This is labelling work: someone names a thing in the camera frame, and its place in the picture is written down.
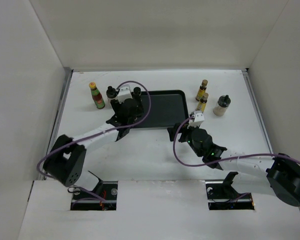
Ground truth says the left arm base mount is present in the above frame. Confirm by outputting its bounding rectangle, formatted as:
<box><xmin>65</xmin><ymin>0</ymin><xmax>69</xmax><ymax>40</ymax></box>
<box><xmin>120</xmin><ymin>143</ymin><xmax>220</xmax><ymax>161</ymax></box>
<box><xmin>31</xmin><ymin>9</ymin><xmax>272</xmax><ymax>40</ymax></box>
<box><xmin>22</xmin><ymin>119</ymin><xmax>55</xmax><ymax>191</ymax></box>
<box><xmin>67</xmin><ymin>171</ymin><xmax>119</xmax><ymax>211</ymax></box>

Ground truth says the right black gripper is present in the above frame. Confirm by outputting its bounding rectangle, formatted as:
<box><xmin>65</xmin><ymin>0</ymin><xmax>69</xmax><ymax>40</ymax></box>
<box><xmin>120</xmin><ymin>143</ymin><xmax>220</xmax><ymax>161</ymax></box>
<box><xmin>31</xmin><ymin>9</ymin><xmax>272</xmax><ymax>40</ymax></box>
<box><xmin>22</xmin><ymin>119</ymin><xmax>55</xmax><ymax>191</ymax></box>
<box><xmin>167</xmin><ymin>121</ymin><xmax>203</xmax><ymax>158</ymax></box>

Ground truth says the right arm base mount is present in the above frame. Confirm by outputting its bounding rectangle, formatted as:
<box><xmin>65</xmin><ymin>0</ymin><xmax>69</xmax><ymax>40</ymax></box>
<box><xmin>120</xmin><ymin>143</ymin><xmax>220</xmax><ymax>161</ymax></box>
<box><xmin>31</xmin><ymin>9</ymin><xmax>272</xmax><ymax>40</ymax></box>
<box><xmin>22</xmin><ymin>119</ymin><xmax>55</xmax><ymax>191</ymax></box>
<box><xmin>205</xmin><ymin>171</ymin><xmax>255</xmax><ymax>211</ymax></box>

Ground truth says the left white powder shaker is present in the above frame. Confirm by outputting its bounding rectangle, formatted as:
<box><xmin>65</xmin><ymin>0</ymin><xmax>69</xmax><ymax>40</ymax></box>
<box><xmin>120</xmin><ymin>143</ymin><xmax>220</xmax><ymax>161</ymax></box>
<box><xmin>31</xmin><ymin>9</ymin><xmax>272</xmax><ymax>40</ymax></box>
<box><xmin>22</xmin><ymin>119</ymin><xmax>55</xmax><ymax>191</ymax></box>
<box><xmin>106</xmin><ymin>86</ymin><xmax>119</xmax><ymax>106</ymax></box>

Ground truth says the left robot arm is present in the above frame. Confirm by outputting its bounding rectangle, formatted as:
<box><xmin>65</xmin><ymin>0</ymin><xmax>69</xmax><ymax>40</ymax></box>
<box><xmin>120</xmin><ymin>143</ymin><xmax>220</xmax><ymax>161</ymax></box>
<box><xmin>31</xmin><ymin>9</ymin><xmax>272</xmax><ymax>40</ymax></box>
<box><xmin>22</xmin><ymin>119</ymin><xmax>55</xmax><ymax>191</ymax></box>
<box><xmin>43</xmin><ymin>96</ymin><xmax>144</xmax><ymax>200</ymax></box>

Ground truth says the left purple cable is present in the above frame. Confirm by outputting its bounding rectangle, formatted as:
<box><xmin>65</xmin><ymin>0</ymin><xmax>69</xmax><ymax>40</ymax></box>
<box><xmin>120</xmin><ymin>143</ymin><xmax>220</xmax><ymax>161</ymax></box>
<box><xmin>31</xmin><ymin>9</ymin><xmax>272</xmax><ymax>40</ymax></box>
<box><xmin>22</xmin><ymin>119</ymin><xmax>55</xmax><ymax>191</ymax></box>
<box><xmin>36</xmin><ymin>80</ymin><xmax>152</xmax><ymax>210</ymax></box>

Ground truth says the front yellow label bottle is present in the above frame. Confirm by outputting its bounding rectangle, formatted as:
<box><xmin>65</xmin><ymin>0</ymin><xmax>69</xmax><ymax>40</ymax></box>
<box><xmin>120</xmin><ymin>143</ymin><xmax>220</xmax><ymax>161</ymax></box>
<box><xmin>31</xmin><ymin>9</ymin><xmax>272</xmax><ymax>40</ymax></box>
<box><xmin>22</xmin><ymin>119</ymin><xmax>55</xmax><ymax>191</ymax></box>
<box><xmin>196</xmin><ymin>92</ymin><xmax>209</xmax><ymax>112</ymax></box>

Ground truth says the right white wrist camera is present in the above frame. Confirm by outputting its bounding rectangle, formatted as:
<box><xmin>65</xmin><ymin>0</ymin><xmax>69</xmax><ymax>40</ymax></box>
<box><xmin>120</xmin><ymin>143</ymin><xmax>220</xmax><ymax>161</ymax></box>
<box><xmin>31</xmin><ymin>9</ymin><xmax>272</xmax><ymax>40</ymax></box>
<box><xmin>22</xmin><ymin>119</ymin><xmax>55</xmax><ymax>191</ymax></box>
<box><xmin>188</xmin><ymin>110</ymin><xmax>205</xmax><ymax>128</ymax></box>

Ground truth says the white powder shaker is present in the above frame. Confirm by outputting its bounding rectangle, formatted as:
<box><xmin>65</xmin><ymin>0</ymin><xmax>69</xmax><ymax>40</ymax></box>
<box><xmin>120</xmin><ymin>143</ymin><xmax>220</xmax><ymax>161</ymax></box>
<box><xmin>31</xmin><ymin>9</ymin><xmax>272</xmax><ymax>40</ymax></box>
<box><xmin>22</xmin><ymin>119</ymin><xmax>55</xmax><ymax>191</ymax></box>
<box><xmin>106</xmin><ymin>86</ymin><xmax>119</xmax><ymax>106</ymax></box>
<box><xmin>213</xmin><ymin>95</ymin><xmax>231</xmax><ymax>117</ymax></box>

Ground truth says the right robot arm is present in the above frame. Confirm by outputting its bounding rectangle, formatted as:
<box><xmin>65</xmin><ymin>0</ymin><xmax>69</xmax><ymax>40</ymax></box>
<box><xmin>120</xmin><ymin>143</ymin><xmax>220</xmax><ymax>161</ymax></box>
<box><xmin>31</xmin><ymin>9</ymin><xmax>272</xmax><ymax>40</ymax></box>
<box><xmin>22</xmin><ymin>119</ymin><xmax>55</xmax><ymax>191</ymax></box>
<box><xmin>167</xmin><ymin>122</ymin><xmax>300</xmax><ymax>207</ymax></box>

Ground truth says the rear yellow label bottle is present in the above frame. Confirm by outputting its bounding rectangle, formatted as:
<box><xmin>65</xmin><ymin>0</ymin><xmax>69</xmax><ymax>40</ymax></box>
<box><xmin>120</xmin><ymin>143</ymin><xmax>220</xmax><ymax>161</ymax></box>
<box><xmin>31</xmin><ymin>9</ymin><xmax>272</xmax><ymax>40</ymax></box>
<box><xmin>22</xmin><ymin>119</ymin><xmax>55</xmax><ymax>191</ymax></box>
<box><xmin>195</xmin><ymin>79</ymin><xmax>208</xmax><ymax>101</ymax></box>

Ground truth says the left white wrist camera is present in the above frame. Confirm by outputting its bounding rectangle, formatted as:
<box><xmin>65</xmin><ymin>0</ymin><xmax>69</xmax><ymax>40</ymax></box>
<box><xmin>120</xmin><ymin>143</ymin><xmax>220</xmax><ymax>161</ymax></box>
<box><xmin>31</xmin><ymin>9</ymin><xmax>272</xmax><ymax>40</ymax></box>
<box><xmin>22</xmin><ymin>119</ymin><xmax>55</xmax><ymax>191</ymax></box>
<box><xmin>117</xmin><ymin>84</ymin><xmax>132</xmax><ymax>103</ymax></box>

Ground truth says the red chili sauce bottle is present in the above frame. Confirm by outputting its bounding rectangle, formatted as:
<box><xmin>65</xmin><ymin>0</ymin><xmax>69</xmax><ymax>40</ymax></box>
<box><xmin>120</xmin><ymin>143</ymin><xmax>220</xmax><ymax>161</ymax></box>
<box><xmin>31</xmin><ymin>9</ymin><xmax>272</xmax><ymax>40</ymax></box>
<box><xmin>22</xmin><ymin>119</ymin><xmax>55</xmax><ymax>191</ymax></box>
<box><xmin>89</xmin><ymin>82</ymin><xmax>105</xmax><ymax>109</ymax></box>

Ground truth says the black plastic tray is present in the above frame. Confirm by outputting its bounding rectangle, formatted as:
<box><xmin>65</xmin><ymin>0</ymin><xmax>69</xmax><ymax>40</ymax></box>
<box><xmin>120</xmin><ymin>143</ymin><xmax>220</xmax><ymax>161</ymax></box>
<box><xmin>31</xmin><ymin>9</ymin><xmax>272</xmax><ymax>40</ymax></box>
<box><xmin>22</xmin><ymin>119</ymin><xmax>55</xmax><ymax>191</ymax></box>
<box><xmin>134</xmin><ymin>90</ymin><xmax>189</xmax><ymax>129</ymax></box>

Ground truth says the right white powder shaker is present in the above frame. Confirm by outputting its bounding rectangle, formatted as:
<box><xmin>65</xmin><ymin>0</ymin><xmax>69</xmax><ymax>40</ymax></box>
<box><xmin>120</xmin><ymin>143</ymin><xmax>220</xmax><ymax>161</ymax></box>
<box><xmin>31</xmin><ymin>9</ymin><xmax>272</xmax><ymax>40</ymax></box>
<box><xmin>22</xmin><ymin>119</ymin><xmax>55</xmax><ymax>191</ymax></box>
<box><xmin>213</xmin><ymin>95</ymin><xmax>231</xmax><ymax>117</ymax></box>

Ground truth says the yellow label bottle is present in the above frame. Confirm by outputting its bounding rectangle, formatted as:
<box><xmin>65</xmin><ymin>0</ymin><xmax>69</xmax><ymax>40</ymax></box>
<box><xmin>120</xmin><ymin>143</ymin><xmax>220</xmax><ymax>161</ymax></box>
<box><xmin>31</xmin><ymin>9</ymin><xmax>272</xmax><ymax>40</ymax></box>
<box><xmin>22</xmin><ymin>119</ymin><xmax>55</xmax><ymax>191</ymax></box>
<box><xmin>195</xmin><ymin>79</ymin><xmax>208</xmax><ymax>101</ymax></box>
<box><xmin>196</xmin><ymin>92</ymin><xmax>209</xmax><ymax>112</ymax></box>

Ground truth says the small spice jar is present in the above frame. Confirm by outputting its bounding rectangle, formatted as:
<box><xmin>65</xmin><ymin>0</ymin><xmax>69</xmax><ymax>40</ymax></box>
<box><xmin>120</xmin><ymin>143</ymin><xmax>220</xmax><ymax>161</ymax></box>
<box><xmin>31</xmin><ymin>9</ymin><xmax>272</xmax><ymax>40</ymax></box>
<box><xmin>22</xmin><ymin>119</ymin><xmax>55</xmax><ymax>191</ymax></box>
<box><xmin>133</xmin><ymin>87</ymin><xmax>141</xmax><ymax>97</ymax></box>

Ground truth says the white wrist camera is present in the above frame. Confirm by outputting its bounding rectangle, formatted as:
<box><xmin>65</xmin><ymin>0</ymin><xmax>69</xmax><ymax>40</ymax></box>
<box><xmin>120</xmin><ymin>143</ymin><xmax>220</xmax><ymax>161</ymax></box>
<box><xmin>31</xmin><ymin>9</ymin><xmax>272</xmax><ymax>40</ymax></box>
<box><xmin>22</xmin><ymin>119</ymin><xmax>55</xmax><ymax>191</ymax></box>
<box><xmin>188</xmin><ymin>110</ymin><xmax>205</xmax><ymax>128</ymax></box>
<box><xmin>117</xmin><ymin>84</ymin><xmax>132</xmax><ymax>103</ymax></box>

